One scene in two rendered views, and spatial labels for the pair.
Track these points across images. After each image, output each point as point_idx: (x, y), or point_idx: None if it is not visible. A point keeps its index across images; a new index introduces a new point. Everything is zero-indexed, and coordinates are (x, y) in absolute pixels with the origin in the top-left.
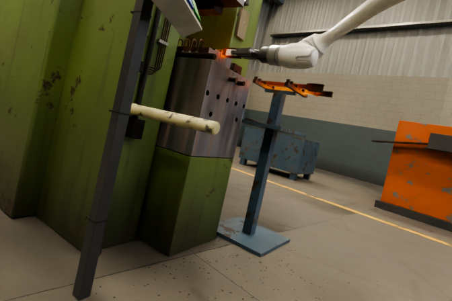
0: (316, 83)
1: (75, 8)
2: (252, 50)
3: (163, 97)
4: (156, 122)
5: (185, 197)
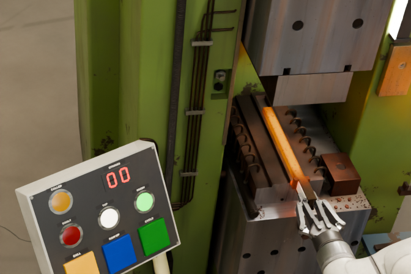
0: None
1: (113, 63)
2: (304, 233)
3: (207, 222)
4: (202, 247)
5: None
